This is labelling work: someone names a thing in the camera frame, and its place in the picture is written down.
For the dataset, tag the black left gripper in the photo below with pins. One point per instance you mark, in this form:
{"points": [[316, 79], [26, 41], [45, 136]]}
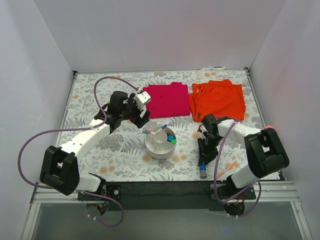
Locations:
{"points": [[139, 115]]}

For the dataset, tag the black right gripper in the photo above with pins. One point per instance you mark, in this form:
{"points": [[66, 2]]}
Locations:
{"points": [[207, 149]]}

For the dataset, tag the blue cap grey glue stick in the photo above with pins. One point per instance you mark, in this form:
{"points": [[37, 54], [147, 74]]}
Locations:
{"points": [[202, 171]]}

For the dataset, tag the orange thin pen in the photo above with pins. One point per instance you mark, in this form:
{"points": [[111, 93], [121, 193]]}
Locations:
{"points": [[226, 170]]}

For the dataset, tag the blue cap black highlighter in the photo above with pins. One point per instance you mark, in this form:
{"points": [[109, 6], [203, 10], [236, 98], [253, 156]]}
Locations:
{"points": [[170, 137]]}

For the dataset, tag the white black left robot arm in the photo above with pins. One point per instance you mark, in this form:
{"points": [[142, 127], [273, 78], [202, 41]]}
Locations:
{"points": [[60, 169]]}

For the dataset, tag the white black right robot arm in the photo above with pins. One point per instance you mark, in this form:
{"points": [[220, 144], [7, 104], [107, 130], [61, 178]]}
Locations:
{"points": [[264, 150]]}

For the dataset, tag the white round divided organizer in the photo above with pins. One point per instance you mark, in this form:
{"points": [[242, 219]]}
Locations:
{"points": [[158, 146]]}

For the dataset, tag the magenta folded cloth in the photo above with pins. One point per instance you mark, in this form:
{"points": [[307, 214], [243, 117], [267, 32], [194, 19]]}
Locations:
{"points": [[168, 100]]}

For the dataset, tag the orange folded cloth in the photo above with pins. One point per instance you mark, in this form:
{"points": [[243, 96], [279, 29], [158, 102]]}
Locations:
{"points": [[219, 98]]}

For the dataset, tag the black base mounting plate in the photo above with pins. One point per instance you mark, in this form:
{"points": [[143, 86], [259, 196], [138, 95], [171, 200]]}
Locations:
{"points": [[173, 195]]}

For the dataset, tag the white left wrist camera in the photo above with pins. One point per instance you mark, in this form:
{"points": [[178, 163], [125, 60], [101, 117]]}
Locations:
{"points": [[141, 99]]}

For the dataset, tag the aluminium table frame rail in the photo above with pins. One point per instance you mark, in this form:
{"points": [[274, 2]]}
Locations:
{"points": [[106, 204]]}

